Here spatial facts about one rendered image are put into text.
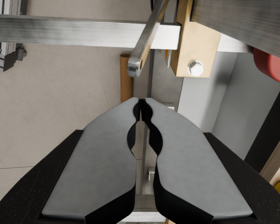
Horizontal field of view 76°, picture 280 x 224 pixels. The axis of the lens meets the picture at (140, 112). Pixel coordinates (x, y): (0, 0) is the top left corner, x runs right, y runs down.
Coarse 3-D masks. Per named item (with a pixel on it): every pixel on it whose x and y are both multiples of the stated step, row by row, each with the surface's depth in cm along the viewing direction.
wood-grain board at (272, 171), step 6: (276, 150) 33; (270, 156) 34; (276, 156) 33; (270, 162) 34; (276, 162) 33; (264, 168) 35; (270, 168) 34; (276, 168) 33; (264, 174) 35; (270, 174) 34; (276, 174) 33; (270, 180) 34; (276, 180) 34
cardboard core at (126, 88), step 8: (120, 56) 104; (128, 56) 109; (120, 64) 107; (120, 72) 110; (120, 80) 113; (128, 80) 110; (120, 88) 116; (128, 88) 113; (120, 96) 119; (128, 96) 116
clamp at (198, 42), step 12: (180, 0) 24; (192, 0) 20; (180, 12) 23; (180, 24) 23; (192, 24) 22; (180, 36) 23; (192, 36) 22; (204, 36) 22; (216, 36) 23; (180, 48) 23; (192, 48) 23; (204, 48) 23; (216, 48) 23; (180, 60) 24; (192, 60) 24; (204, 60) 24; (180, 72) 25; (204, 72) 25
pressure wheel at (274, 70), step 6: (258, 54) 22; (264, 54) 21; (270, 54) 20; (258, 60) 23; (264, 60) 21; (270, 60) 21; (276, 60) 21; (258, 66) 24; (264, 66) 22; (270, 66) 21; (276, 66) 21; (264, 72) 23; (270, 72) 22; (276, 72) 21; (276, 78) 22
